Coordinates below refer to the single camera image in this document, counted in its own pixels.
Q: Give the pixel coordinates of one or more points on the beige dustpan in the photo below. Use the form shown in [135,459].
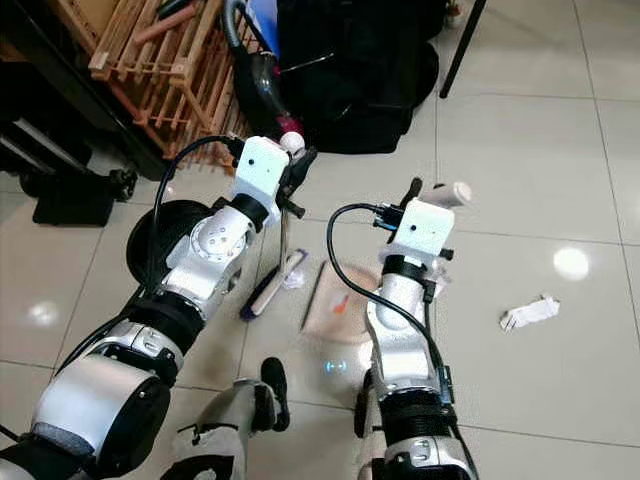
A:
[335,305]

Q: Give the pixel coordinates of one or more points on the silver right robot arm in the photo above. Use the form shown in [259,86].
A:
[395,330]

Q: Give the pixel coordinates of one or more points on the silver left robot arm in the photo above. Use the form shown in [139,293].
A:
[100,410]

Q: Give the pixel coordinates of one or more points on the small white paper scrap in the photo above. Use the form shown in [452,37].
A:
[295,279]

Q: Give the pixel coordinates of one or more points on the grey and red vacuum cleaner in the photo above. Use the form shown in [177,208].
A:
[268,80]

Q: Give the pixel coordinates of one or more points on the black bag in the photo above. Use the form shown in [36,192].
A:
[360,70]

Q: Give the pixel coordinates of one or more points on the black slanted pole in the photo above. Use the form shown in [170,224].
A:
[462,50]

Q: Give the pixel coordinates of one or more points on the round black disc base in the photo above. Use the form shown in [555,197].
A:
[155,240]

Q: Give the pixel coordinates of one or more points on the blue sheet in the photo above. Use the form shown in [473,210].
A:
[263,22]

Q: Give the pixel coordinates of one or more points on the crumpled white paper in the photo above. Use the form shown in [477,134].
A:
[530,313]

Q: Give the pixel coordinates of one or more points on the wooden slatted rack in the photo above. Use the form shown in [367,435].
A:
[150,60]

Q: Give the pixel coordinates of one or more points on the black wheeled foot plate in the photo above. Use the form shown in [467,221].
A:
[70,205]

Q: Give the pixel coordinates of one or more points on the right robot leg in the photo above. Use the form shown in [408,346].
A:
[368,420]

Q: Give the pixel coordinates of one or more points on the robot leg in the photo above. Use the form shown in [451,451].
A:
[240,420]
[368,420]

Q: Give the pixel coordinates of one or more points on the black piano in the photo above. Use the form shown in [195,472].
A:
[50,90]

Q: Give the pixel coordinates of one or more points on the left robot leg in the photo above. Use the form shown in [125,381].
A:
[240,420]

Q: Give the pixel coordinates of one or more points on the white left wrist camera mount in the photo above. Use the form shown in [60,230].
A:
[260,168]

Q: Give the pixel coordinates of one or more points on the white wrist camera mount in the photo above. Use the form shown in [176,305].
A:
[260,168]
[422,230]

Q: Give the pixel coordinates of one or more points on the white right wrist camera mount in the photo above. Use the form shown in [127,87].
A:
[422,230]

